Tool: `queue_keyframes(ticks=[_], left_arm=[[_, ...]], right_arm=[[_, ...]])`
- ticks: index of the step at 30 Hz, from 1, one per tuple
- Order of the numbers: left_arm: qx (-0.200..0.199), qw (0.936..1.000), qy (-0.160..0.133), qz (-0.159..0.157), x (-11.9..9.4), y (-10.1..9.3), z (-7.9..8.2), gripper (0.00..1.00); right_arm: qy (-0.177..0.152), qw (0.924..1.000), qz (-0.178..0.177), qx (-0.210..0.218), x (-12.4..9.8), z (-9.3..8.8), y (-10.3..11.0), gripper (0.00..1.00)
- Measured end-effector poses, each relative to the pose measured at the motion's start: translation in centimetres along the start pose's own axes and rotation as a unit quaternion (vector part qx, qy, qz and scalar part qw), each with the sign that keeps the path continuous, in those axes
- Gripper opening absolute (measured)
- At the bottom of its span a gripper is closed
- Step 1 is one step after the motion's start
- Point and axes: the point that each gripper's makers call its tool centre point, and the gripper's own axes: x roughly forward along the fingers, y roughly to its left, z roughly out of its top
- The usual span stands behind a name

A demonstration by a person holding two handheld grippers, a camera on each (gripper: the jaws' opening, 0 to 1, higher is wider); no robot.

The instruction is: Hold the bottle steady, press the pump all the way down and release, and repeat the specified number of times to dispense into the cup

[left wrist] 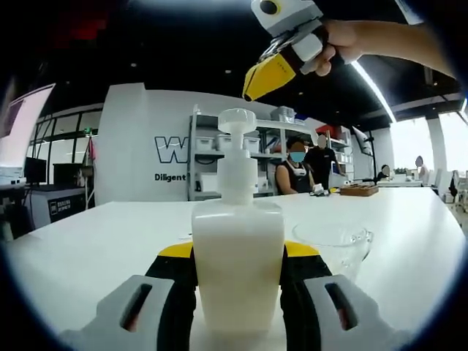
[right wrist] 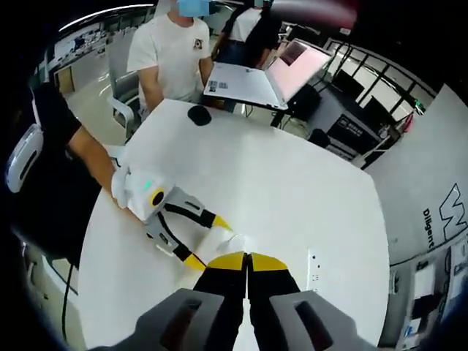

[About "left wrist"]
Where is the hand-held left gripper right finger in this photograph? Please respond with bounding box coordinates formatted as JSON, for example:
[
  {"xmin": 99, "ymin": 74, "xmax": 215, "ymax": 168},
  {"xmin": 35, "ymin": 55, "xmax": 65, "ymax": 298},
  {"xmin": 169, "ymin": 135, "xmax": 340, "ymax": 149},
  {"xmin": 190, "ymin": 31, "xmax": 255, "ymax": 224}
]
[{"xmin": 279, "ymin": 240, "xmax": 414, "ymax": 351}]

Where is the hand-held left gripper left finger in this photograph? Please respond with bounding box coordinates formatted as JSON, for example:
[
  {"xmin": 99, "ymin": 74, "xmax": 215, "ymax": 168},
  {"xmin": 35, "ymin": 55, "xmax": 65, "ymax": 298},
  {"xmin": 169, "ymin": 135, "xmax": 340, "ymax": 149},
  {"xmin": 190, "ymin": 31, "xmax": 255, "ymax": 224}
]
[{"xmin": 61, "ymin": 244, "xmax": 200, "ymax": 351}]

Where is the clear glass cup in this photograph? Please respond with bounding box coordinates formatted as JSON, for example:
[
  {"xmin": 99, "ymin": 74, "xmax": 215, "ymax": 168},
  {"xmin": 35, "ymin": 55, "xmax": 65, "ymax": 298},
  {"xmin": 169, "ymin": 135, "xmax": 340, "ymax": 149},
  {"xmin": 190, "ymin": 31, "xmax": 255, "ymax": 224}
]
[{"xmin": 291, "ymin": 222, "xmax": 374, "ymax": 282}]

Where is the white pump bottle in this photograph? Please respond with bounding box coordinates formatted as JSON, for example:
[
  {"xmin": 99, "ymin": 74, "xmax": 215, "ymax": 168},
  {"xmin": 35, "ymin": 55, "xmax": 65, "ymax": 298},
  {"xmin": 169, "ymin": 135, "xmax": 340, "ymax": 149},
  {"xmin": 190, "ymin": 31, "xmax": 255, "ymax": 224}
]
[{"xmin": 192, "ymin": 108, "xmax": 286, "ymax": 332}]

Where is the person's right hand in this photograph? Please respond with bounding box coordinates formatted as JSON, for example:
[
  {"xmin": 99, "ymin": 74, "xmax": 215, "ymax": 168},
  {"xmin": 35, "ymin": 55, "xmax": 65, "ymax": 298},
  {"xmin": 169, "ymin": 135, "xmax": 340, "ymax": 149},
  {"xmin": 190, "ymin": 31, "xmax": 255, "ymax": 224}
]
[{"xmin": 314, "ymin": 18, "xmax": 361, "ymax": 78}]

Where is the row of white storage bins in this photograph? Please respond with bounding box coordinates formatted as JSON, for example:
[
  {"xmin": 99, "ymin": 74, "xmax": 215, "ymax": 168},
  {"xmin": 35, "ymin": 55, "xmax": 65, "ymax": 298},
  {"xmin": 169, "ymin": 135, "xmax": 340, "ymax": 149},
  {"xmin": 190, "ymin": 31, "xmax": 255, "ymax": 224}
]
[{"xmin": 195, "ymin": 124, "xmax": 352, "ymax": 165}]

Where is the red box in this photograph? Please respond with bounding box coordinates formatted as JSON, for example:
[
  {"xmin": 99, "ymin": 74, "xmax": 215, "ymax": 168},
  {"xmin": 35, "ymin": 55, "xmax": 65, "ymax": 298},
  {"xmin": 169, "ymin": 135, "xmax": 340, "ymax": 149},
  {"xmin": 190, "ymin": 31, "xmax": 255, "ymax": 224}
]
[{"xmin": 316, "ymin": 124, "xmax": 347, "ymax": 142}]

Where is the metal shelf rack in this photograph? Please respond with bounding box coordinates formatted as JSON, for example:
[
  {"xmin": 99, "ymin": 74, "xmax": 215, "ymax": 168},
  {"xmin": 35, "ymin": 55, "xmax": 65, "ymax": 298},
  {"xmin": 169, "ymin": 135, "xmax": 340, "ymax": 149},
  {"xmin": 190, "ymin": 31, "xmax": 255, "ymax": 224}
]
[{"xmin": 188, "ymin": 104, "xmax": 355, "ymax": 202}]

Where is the ceiling light strip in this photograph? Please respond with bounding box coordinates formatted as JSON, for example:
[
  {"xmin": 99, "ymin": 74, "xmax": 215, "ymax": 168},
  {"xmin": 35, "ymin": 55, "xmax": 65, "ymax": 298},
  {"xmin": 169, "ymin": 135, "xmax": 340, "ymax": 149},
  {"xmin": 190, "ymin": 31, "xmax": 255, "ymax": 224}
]
[{"xmin": 350, "ymin": 60, "xmax": 398, "ymax": 124}]

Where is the black screen on stand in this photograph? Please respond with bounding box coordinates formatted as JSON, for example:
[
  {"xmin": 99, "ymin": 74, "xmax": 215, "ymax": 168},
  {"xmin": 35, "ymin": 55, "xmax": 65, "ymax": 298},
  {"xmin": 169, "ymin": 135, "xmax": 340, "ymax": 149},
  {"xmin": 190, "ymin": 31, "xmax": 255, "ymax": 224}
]
[{"xmin": 351, "ymin": 126, "xmax": 377, "ymax": 182}]

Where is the grey equipment cabinet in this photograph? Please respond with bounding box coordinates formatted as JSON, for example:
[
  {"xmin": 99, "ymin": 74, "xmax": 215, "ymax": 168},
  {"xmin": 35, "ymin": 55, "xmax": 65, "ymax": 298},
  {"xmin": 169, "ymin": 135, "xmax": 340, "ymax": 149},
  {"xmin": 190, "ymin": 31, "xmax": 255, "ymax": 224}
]
[{"xmin": 29, "ymin": 184, "xmax": 97, "ymax": 224}]

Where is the brown wooden tray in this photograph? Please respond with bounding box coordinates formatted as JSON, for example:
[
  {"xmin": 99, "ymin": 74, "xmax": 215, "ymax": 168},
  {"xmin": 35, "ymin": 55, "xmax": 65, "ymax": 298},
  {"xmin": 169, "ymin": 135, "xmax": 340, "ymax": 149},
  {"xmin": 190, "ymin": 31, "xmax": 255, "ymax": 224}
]
[{"xmin": 339, "ymin": 184, "xmax": 380, "ymax": 197}]

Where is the white worn chest device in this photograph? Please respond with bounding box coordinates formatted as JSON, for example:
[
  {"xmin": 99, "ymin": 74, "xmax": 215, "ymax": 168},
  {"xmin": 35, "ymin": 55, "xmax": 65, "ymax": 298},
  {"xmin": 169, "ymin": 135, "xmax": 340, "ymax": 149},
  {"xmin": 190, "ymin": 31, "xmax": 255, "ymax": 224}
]
[{"xmin": 395, "ymin": 0, "xmax": 427, "ymax": 26}]

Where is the black monitor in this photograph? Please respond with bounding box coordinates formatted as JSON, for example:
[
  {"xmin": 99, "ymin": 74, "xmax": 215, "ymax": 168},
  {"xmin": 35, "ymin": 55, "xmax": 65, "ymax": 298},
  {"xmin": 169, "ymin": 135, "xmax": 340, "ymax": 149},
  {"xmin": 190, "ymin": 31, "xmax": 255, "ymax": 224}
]
[{"xmin": 24, "ymin": 156, "xmax": 48, "ymax": 184}]

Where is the white laptop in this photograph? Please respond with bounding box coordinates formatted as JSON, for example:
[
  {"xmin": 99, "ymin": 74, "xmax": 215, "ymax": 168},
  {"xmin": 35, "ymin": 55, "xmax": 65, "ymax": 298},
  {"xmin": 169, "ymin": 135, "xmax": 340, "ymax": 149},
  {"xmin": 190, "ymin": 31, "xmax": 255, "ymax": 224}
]
[{"xmin": 0, "ymin": 83, "xmax": 57, "ymax": 188}]

